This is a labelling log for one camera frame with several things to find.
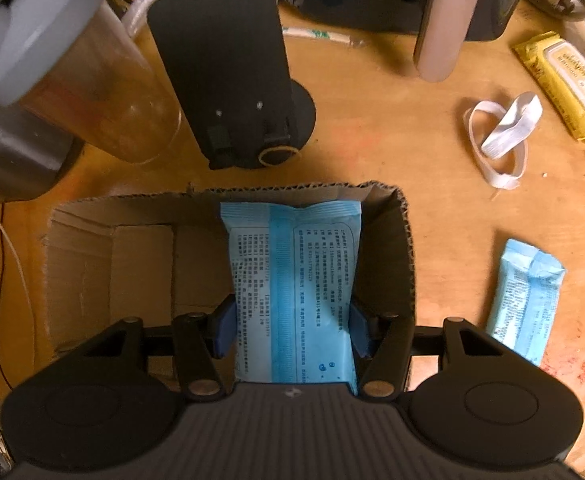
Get white cable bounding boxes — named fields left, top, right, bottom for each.
left=0, top=170, right=36, bottom=306

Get narrow blue packet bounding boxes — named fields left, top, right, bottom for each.
left=485, top=238, right=568, bottom=367

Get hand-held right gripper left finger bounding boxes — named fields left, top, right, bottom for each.
left=80, top=296, right=238, bottom=401

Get cardboard box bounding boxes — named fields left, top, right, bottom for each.
left=42, top=180, right=418, bottom=396

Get wooden desktop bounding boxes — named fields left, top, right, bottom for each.
left=0, top=0, right=585, bottom=473

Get bottle with grey lid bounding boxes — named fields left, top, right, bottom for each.
left=0, top=0, right=183, bottom=165

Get yellow wet wipes pack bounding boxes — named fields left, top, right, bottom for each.
left=512, top=31, right=585, bottom=149

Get wrapped chopsticks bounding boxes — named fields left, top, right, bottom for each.
left=281, top=26, right=368, bottom=49

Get black phone stand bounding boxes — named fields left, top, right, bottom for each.
left=146, top=0, right=318, bottom=171

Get cardboard tube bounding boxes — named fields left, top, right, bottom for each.
left=413, top=0, right=493, bottom=83

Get wide blue packet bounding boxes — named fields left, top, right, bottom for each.
left=220, top=200, right=364, bottom=394

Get white elastic band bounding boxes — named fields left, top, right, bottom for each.
left=463, top=91, right=544, bottom=192

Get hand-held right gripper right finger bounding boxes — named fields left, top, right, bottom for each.
left=348, top=296, right=510, bottom=401

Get grey rice cooker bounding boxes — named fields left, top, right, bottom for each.
left=0, top=95, right=86, bottom=202

